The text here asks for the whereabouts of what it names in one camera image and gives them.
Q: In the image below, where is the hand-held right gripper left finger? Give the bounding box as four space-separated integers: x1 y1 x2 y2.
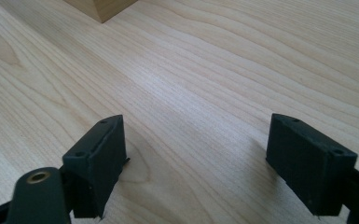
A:
62 114 131 219

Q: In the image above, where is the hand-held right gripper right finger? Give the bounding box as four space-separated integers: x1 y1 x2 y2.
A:
265 113 359 217

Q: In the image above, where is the light wooden box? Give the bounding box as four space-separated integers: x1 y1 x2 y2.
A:
63 0 139 24

